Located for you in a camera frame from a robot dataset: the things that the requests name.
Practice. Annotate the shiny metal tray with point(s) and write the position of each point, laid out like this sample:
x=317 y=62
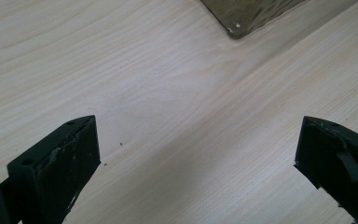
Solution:
x=245 y=12

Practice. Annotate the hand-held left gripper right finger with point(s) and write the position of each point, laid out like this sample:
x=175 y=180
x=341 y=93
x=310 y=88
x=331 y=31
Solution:
x=332 y=158

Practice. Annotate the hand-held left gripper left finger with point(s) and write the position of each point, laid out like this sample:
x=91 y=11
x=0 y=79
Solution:
x=59 y=165

